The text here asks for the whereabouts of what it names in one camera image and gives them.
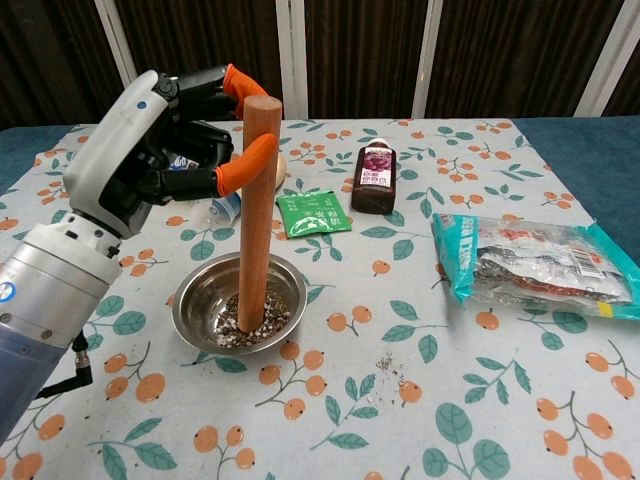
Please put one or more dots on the teal snack bag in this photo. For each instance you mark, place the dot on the teal snack bag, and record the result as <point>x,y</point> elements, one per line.
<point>540,265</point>

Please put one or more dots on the green tea sachet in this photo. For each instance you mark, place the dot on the green tea sachet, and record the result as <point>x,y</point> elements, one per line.
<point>312,215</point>

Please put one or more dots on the stainless steel bowl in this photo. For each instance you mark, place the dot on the stainless steel bowl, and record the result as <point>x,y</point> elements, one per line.
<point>200,290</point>

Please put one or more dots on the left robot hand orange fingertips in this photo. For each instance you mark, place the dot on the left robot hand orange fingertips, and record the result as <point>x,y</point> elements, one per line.
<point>115,150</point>

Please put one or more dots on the wooden rolling pin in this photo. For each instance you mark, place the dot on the wooden rolling pin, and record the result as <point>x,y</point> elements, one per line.
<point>257,225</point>

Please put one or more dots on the white frame post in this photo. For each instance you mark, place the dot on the white frame post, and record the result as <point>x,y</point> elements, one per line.
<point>605,60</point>
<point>291,60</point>
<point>115,40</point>
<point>427,60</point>

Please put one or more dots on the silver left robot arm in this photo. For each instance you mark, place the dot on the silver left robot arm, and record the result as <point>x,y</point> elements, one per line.
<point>50,280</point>

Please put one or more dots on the dark brown curtain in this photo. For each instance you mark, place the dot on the dark brown curtain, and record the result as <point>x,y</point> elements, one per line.
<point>210,40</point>

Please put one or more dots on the dark juice bottle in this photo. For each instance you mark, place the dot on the dark juice bottle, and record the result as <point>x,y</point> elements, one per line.
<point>375,175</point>

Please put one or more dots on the brown and white potting soil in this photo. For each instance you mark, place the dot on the brown and white potting soil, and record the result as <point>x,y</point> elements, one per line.
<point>272,315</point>

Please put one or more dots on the cream mayonnaise squeeze bottle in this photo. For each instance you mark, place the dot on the cream mayonnaise squeeze bottle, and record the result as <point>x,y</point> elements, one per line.
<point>225,207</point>

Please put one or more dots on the floral fruit-print tablecloth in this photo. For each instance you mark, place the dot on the floral fruit-print tablecloth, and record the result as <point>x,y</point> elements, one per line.
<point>350,425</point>

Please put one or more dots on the spilled soil crumbs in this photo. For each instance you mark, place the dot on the spilled soil crumbs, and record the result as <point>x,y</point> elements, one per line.
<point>387,362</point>

